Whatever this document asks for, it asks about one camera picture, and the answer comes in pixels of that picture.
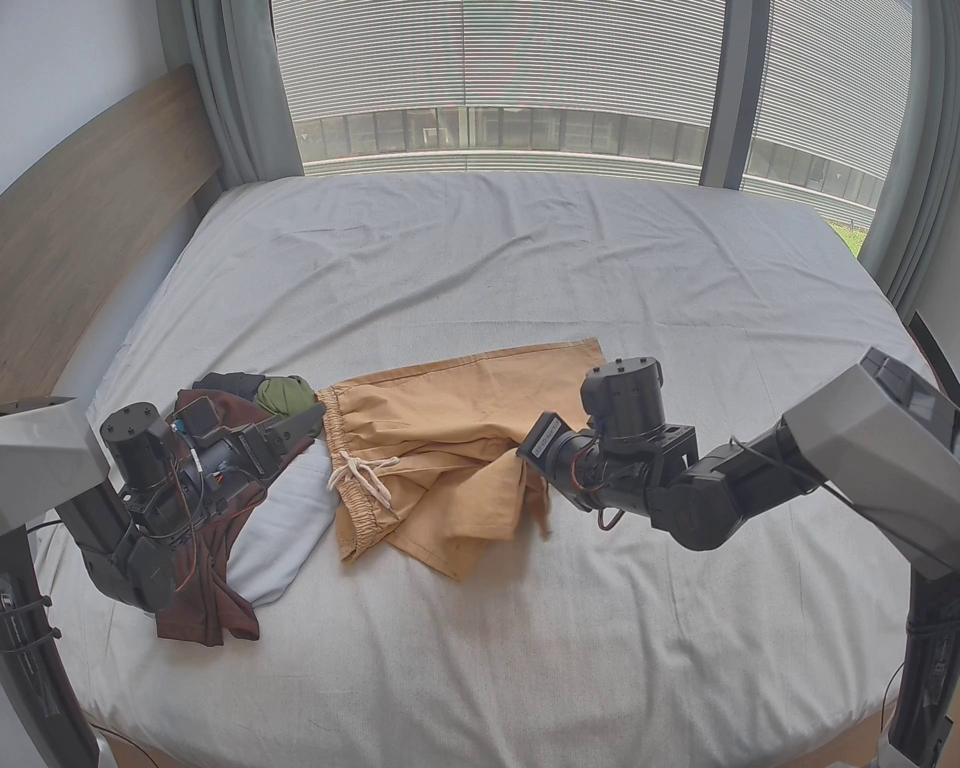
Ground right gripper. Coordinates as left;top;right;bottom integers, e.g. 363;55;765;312
516;411;601;511

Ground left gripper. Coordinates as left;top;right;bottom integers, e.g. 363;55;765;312
193;403;329;502

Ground tan shorts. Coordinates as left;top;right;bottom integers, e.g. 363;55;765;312
315;339;605;582

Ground bed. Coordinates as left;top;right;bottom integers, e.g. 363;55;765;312
0;63;960;768

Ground green garment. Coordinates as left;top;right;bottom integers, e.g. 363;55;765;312
253;375;316;417

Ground black garment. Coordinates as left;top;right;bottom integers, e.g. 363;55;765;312
191;371;264;402

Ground pale blue garment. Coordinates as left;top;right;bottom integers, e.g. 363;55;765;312
225;442;336;609

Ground brown garment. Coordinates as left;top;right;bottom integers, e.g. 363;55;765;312
153;386;316;646

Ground grey-green curtain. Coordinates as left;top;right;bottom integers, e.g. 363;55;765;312
156;0;305;198
855;0;960;316

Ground window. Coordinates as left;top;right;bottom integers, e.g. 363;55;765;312
270;0;916;226

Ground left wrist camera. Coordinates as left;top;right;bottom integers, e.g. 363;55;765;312
178;396;220;440

